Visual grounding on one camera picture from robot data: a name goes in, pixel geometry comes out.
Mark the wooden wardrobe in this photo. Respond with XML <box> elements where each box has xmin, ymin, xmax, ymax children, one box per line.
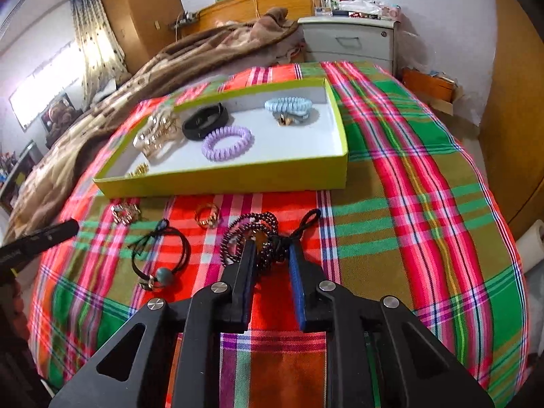
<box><xmin>97</xmin><ymin>0</ymin><xmax>188</xmax><ymax>75</ymax></box>

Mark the plaid cloth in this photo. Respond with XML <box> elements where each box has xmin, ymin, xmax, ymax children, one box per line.
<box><xmin>28</xmin><ymin>60</ymin><xmax>532</xmax><ymax>408</ymax></box>

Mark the gold ring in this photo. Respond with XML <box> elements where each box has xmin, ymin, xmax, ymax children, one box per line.
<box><xmin>194</xmin><ymin>204</ymin><xmax>221</xmax><ymax>228</ymax></box>

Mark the window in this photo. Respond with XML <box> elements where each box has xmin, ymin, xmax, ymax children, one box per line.
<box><xmin>8</xmin><ymin>40</ymin><xmax>86</xmax><ymax>132</ymax></box>

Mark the brown teddy bear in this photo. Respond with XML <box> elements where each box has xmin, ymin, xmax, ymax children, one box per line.
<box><xmin>40</xmin><ymin>93</ymin><xmax>83</xmax><ymax>137</ymax></box>

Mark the purple spiral hair tie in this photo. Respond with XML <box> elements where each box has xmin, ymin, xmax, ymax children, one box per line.
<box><xmin>202</xmin><ymin>125</ymin><xmax>254</xmax><ymax>162</ymax></box>

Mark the wooden door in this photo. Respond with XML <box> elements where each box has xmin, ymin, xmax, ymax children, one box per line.
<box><xmin>478</xmin><ymin>0</ymin><xmax>544</xmax><ymax>230</ymax></box>

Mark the black elastic cord tie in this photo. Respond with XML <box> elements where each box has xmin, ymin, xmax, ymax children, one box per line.
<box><xmin>278</xmin><ymin>208</ymin><xmax>321</xmax><ymax>249</ymax></box>

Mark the cluttered shelf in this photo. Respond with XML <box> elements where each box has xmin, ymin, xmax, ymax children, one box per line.
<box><xmin>0</xmin><ymin>140</ymin><xmax>41</xmax><ymax>213</ymax></box>

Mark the white tissue pack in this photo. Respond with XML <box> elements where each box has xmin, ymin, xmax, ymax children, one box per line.
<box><xmin>338</xmin><ymin>0</ymin><xmax>402</xmax><ymax>20</ymax></box>

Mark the brown patterned blanket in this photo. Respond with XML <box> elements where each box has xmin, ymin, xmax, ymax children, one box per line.
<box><xmin>8</xmin><ymin>6</ymin><xmax>307</xmax><ymax>239</ymax></box>

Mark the black hair tie teal bead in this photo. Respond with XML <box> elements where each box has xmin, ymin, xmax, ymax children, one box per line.
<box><xmin>131</xmin><ymin>219</ymin><xmax>192</xmax><ymax>292</ymax></box>

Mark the black wristband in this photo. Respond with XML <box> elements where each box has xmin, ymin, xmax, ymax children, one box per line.
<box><xmin>182</xmin><ymin>103</ymin><xmax>231</xmax><ymax>142</ymax></box>

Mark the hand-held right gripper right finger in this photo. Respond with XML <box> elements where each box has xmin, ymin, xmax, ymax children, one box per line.
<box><xmin>288</xmin><ymin>244</ymin><xmax>496</xmax><ymax>408</ymax></box>

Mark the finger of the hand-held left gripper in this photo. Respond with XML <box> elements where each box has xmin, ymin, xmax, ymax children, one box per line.
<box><xmin>23</xmin><ymin>219</ymin><xmax>81</xmax><ymax>249</ymax></box>

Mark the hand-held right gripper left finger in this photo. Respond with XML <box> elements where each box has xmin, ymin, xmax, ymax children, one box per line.
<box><xmin>49</xmin><ymin>236</ymin><xmax>259</xmax><ymax>408</ymax></box>

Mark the white paper roll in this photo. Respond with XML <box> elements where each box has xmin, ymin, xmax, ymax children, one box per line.
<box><xmin>514</xmin><ymin>220</ymin><xmax>544</xmax><ymax>273</ymax></box>

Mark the dotted curtain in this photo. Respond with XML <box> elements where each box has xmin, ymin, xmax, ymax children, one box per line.
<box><xmin>70</xmin><ymin>0</ymin><xmax>128</xmax><ymax>107</ymax></box>

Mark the yellow-green cardboard box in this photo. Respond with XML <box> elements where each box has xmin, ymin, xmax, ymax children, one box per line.
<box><xmin>92</xmin><ymin>77</ymin><xmax>349</xmax><ymax>198</ymax></box>

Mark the orange box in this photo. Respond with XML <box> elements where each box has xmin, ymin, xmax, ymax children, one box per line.
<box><xmin>402</xmin><ymin>68</ymin><xmax>457</xmax><ymax>109</ymax></box>

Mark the grey nightstand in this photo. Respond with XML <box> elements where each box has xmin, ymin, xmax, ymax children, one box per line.
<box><xmin>296</xmin><ymin>15</ymin><xmax>402</xmax><ymax>77</ymax></box>

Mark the blue spiral hair tie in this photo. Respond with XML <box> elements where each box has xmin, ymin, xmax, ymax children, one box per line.
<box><xmin>264</xmin><ymin>97</ymin><xmax>313</xmax><ymax>120</ymax></box>

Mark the dark beaded bracelet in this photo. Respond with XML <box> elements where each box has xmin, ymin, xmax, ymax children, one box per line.
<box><xmin>221</xmin><ymin>211</ymin><xmax>290</xmax><ymax>270</ymax></box>

